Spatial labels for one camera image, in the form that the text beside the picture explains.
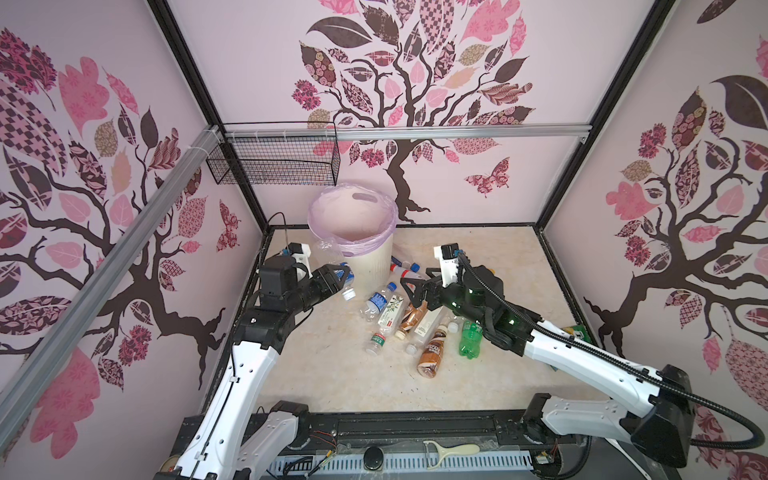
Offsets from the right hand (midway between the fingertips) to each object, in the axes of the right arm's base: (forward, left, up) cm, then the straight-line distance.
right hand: (414, 272), depth 70 cm
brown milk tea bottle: (-11, -5, -24) cm, 27 cm away
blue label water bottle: (+6, +10, -24) cm, 27 cm away
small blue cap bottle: (-3, +16, -3) cm, 17 cm away
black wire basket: (+67, +52, -12) cm, 86 cm away
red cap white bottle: (+17, -2, -25) cm, 30 cm away
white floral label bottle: (+2, +7, -25) cm, 25 cm away
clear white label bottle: (-4, -4, -24) cm, 25 cm away
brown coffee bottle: (+1, -1, -25) cm, 25 cm away
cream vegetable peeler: (-32, -10, -28) cm, 44 cm away
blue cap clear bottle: (+21, -2, -26) cm, 33 cm away
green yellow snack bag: (-3, -52, -29) cm, 60 cm away
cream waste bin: (+11, +11, -15) cm, 22 cm away
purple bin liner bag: (+28, +16, -9) cm, 34 cm away
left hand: (0, +17, -2) cm, 17 cm away
